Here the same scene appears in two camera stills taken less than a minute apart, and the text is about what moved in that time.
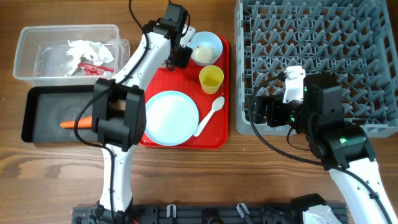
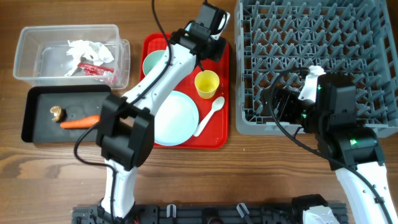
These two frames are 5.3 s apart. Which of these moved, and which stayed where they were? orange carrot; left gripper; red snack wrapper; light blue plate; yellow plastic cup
Moved: left gripper; yellow plastic cup
Stayed: light blue plate; red snack wrapper; orange carrot
